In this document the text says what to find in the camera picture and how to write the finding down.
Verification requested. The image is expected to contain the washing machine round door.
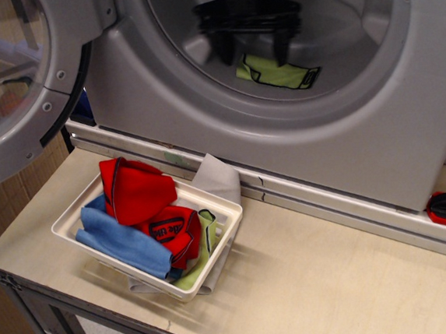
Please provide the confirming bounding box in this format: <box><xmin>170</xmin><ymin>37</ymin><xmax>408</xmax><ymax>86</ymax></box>
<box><xmin>0</xmin><ymin>0</ymin><xmax>117</xmax><ymax>183</ymax></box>

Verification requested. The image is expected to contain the blue cloth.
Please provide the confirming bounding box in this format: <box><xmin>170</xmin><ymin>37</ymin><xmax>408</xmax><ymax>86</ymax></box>
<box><xmin>76</xmin><ymin>195</ymin><xmax>183</xmax><ymax>280</ymax></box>

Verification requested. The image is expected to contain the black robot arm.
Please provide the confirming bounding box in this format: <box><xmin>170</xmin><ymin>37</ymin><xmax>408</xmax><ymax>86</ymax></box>
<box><xmin>193</xmin><ymin>0</ymin><xmax>302</xmax><ymax>66</ymax></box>

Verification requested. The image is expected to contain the white plastic basket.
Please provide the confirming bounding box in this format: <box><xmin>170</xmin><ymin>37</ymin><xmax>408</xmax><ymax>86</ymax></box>
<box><xmin>51</xmin><ymin>174</ymin><xmax>243</xmax><ymax>302</ymax></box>

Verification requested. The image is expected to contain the green cloth with black trim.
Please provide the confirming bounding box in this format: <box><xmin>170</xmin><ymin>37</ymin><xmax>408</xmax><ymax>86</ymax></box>
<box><xmin>236</xmin><ymin>54</ymin><xmax>321</xmax><ymax>90</ymax></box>

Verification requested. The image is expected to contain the metal table frame leg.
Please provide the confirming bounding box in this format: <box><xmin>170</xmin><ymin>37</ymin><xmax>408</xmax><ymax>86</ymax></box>
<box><xmin>0</xmin><ymin>271</ymin><xmax>86</xmax><ymax>334</ymax></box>

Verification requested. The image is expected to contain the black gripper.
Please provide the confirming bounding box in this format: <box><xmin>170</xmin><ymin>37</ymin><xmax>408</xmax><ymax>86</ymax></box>
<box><xmin>193</xmin><ymin>0</ymin><xmax>302</xmax><ymax>67</ymax></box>

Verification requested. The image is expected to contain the red cloth with black trim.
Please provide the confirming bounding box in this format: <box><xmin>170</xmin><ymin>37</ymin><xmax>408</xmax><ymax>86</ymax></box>
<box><xmin>99</xmin><ymin>157</ymin><xmax>202</xmax><ymax>272</ymax></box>

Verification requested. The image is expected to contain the green cloth in basket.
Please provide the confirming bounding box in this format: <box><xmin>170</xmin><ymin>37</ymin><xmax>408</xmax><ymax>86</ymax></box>
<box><xmin>173</xmin><ymin>209</ymin><xmax>219</xmax><ymax>290</ymax></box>

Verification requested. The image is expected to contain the grey toy washing machine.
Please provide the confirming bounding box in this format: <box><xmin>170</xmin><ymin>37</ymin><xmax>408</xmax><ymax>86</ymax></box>
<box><xmin>86</xmin><ymin>0</ymin><xmax>446</xmax><ymax>210</ymax></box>

